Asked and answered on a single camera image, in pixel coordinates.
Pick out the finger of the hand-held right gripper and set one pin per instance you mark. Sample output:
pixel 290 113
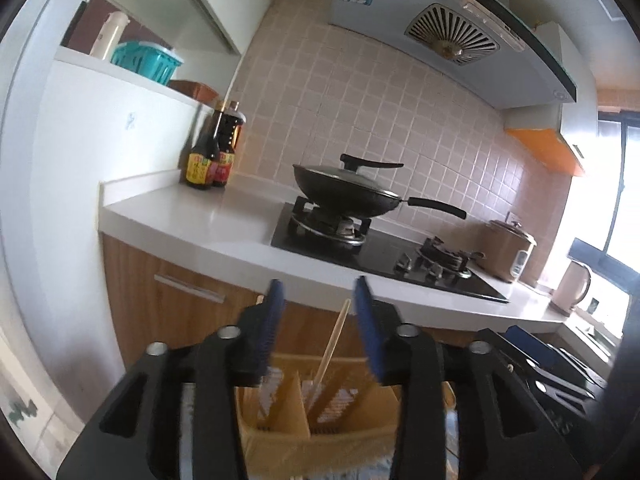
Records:
pixel 557 385
pixel 530 345

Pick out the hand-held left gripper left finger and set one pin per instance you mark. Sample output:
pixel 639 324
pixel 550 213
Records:
pixel 270 330

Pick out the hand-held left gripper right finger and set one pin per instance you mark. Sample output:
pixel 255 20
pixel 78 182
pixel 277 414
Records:
pixel 370 340

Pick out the tan plastic utensil basket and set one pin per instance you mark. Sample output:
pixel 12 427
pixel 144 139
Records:
pixel 280 410

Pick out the pink electric kettle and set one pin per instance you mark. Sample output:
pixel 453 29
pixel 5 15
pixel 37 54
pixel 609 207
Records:
pixel 570 285

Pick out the black glass gas stove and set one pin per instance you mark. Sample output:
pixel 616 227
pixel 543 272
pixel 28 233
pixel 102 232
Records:
pixel 385 255

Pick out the brown rice cooker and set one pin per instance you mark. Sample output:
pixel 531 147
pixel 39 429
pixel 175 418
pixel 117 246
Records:
pixel 507 255

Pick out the wooden base cabinet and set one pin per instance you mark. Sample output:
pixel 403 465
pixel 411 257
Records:
pixel 150 310

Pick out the black wok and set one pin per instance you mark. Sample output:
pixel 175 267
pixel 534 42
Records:
pixel 350 205

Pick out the red label sauce bottle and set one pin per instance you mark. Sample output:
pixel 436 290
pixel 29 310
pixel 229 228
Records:
pixel 226 167

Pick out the slim dark soy sauce bottle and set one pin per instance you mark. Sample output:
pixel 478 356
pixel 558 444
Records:
pixel 200 170

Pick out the window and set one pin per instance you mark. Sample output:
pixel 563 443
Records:
pixel 620 185

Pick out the brown box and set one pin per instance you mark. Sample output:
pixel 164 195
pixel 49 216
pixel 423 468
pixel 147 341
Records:
pixel 197 91

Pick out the teal plastic basket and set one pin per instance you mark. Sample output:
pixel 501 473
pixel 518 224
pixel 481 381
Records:
pixel 150 62

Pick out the range hood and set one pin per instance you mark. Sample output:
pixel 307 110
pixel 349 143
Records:
pixel 390 20

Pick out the white thermos bottle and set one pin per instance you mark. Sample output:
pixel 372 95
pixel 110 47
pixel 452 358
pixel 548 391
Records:
pixel 107 35

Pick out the orange bottomed wall cabinet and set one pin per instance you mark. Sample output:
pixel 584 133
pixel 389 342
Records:
pixel 545 145

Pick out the white wall cabinet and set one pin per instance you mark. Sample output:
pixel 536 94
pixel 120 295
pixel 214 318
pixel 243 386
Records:
pixel 210 0

